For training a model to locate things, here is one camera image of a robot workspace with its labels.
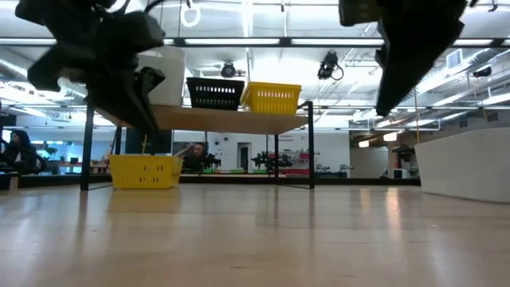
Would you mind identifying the wooden shelf black metal legs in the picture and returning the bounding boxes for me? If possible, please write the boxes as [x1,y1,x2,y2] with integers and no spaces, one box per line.
[80,95,316,191]

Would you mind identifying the person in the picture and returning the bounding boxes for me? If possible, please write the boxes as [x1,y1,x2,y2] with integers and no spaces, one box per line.
[1,129,41,175]
[175,142,210,175]

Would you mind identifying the white plastic bin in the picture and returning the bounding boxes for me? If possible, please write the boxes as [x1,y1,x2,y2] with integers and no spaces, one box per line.
[149,59,187,107]
[414,127,510,205]

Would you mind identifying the yellow slotted plastic basket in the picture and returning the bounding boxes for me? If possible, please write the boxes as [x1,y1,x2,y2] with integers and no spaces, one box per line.
[240,85,302,116]
[108,154,185,191]
[243,81,303,88]

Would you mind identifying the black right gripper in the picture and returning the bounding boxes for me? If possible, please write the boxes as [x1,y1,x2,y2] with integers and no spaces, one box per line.
[338,0,468,117]

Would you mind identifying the black metal table frame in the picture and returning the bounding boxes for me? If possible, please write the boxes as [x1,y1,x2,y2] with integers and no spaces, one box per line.
[0,174,422,189]

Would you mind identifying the black ceiling camera with cable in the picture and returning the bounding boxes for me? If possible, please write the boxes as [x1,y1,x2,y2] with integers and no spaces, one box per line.
[317,50,344,81]

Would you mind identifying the black wall screen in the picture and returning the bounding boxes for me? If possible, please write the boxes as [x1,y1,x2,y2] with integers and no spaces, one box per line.
[124,128,173,155]

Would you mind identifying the round black ceiling camera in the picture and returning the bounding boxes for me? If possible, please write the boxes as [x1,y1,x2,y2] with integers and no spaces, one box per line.
[220,61,237,79]

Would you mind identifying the white ceiling air vent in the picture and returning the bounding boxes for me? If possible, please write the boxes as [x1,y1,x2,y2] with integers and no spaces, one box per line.
[445,48,464,71]

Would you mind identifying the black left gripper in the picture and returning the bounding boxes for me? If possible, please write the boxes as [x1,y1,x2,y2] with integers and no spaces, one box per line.
[15,0,167,136]

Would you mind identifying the black slotted plastic basket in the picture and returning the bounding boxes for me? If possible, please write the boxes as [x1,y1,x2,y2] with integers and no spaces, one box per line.
[186,77,245,84]
[186,81,245,112]

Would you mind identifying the white hanging cable loop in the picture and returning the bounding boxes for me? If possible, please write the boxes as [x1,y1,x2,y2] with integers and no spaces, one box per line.
[179,2,202,28]

